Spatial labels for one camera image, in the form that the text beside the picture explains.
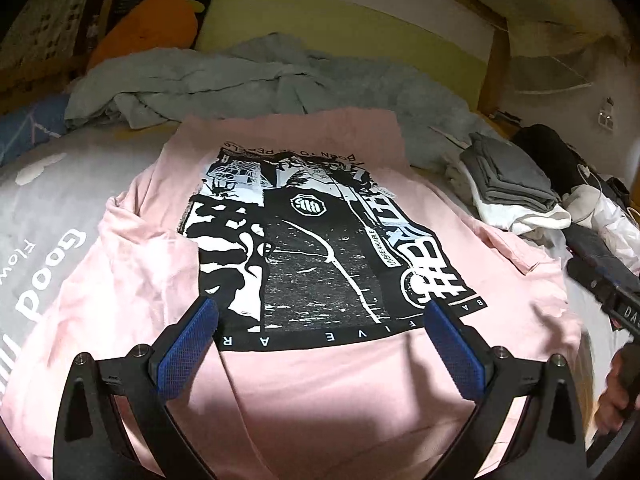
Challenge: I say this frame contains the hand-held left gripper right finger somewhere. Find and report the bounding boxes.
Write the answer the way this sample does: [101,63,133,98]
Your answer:
[424,300,588,480]

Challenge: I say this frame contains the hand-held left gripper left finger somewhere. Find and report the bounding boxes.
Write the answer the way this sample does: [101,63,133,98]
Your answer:
[52,296,221,480]

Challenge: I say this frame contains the pink printed t-shirt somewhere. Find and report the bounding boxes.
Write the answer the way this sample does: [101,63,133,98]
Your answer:
[0,109,583,480]

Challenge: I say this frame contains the white folded clothes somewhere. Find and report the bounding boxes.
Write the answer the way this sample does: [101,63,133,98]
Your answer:
[445,160,572,236]

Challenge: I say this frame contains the grey folded clothes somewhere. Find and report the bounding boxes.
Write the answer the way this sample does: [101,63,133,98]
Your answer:
[460,132,561,213]

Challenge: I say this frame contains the person's right hand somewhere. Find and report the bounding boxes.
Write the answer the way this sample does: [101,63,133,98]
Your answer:
[597,342,640,436]

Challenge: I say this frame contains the dark blue cloth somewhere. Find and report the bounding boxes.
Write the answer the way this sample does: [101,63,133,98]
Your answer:
[565,222,640,281]

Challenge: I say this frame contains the white crumpled cloth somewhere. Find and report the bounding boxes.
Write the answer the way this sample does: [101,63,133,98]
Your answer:
[562,185,640,261]

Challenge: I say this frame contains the black clothing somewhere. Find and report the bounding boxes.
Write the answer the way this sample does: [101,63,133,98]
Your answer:
[510,124,631,201]

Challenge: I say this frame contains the blue pillow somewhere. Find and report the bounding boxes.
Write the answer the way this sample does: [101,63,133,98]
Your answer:
[0,94,71,166]

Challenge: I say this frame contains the grey-green crumpled blanket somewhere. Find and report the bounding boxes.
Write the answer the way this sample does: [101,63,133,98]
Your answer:
[65,34,501,171]

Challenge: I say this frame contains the orange plush pillow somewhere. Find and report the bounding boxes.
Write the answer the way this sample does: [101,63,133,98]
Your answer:
[86,0,207,71]

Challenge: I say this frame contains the yellow white striped pillow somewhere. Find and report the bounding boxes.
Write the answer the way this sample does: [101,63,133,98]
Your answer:
[197,0,501,111]

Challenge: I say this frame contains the patterned curtain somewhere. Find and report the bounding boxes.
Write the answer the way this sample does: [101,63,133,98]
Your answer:
[0,0,101,61]

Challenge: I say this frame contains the white cable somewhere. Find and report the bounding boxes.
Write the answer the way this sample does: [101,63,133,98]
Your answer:
[575,162,640,221]

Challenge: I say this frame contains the white wall socket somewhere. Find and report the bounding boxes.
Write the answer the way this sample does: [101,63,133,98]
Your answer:
[597,97,617,131]

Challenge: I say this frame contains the glass wall shelf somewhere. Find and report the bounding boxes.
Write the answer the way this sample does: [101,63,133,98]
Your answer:
[510,55,593,95]

